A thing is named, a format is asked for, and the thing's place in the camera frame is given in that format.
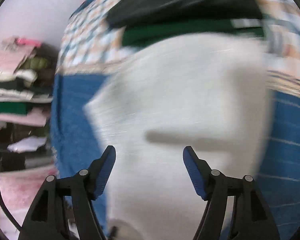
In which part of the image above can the folded black leather jacket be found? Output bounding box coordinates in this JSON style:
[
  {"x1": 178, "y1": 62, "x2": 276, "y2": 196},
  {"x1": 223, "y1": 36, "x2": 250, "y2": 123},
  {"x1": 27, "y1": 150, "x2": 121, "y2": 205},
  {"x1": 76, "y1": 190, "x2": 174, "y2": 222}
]
[{"x1": 107, "y1": 0, "x2": 262, "y2": 28}]

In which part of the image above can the blue striped plaid bedsheet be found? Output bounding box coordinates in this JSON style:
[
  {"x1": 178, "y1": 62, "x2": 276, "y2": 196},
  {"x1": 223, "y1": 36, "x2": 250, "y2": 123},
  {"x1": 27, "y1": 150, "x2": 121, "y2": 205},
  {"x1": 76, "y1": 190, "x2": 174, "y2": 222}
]
[{"x1": 50, "y1": 0, "x2": 300, "y2": 239}]

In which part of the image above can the white tweed jacket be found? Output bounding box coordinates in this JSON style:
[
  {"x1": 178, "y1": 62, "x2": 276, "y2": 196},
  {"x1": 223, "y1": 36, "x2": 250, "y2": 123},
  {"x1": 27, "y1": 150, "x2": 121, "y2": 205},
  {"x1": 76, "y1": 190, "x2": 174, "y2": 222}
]
[{"x1": 84, "y1": 34, "x2": 271, "y2": 239}]

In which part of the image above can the folded green striped garment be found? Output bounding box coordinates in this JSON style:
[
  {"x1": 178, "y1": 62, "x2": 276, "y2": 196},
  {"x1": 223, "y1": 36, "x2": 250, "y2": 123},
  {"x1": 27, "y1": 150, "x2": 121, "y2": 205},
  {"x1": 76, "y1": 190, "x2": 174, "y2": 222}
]
[{"x1": 122, "y1": 19, "x2": 264, "y2": 48}]

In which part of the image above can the pile of clothes on rack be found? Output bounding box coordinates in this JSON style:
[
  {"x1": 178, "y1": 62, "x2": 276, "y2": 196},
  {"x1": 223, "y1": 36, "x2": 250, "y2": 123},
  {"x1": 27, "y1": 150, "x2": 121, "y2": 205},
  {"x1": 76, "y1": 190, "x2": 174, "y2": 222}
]
[{"x1": 0, "y1": 36, "x2": 57, "y2": 172}]

